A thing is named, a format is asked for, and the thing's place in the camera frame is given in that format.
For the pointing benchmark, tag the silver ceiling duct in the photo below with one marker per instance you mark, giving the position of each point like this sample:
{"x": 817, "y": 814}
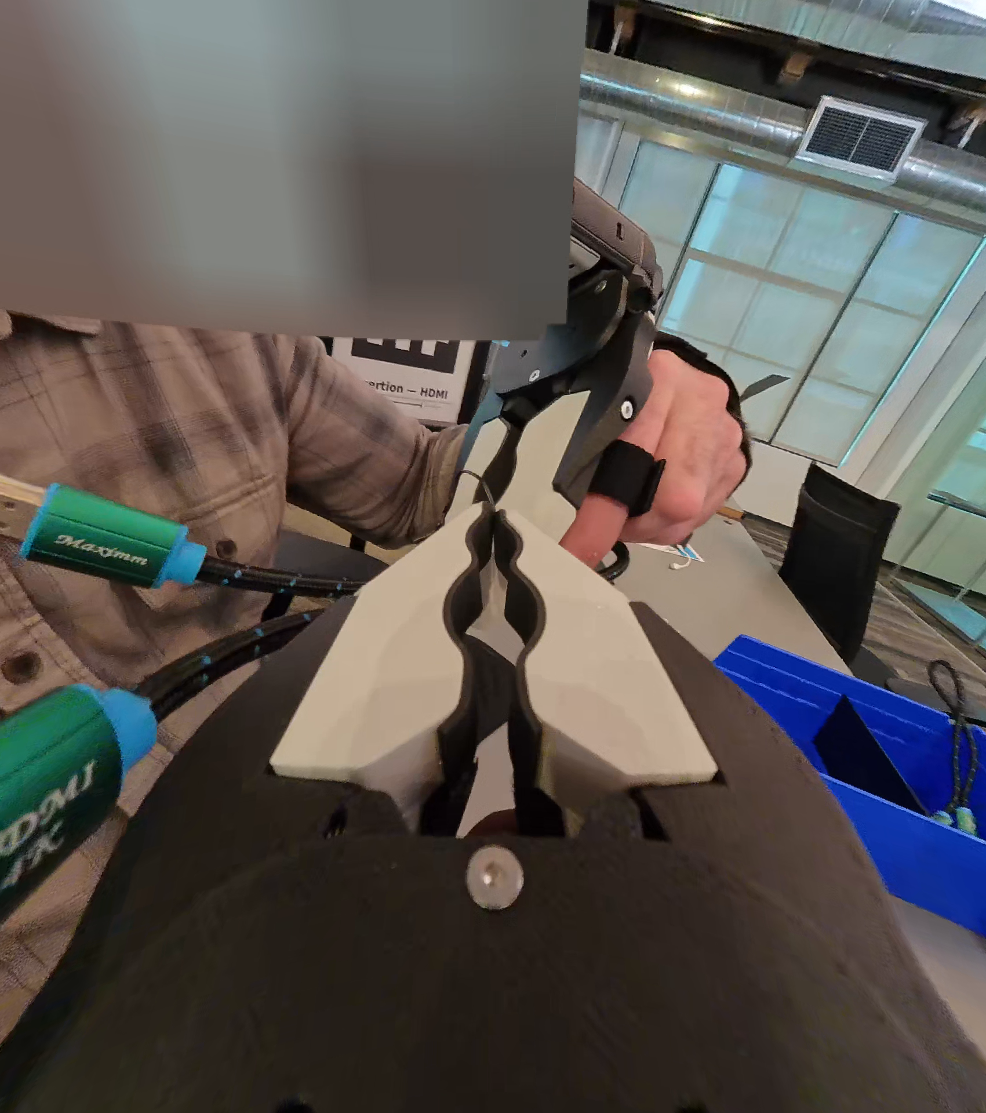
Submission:
{"x": 702, "y": 105}

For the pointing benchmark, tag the blue plastic bin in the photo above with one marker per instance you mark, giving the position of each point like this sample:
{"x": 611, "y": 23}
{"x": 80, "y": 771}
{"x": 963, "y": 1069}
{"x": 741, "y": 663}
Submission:
{"x": 945, "y": 870}

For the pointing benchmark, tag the person's left hand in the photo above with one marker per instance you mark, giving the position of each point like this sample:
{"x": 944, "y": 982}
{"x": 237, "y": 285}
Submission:
{"x": 702, "y": 453}

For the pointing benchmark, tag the black high-back chair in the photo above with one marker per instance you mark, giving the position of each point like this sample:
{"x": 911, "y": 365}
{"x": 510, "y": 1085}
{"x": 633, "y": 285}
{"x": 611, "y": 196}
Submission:
{"x": 837, "y": 557}

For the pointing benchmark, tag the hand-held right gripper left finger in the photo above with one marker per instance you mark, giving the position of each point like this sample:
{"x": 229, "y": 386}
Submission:
{"x": 363, "y": 696}

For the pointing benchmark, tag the person's left forearm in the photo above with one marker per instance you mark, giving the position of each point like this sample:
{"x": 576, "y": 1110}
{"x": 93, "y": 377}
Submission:
{"x": 380, "y": 461}

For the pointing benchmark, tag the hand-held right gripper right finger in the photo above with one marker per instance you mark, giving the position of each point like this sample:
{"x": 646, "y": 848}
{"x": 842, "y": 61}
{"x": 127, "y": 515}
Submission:
{"x": 624, "y": 696}

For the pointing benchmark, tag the white ceiling vent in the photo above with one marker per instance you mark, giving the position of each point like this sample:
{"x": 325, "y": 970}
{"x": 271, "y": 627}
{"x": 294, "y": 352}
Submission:
{"x": 862, "y": 136}

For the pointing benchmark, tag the black blue-bin divider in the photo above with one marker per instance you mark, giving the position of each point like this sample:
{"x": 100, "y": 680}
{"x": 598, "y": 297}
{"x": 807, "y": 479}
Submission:
{"x": 876, "y": 757}

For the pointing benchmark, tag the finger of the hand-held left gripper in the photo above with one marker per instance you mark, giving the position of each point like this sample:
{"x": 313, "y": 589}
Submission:
{"x": 537, "y": 479}

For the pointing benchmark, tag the black desk lamp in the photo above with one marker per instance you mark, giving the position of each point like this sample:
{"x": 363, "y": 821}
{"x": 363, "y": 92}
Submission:
{"x": 764, "y": 393}

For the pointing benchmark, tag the person's plaid shirt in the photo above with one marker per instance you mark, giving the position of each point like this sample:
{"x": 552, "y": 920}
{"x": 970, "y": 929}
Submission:
{"x": 111, "y": 435}

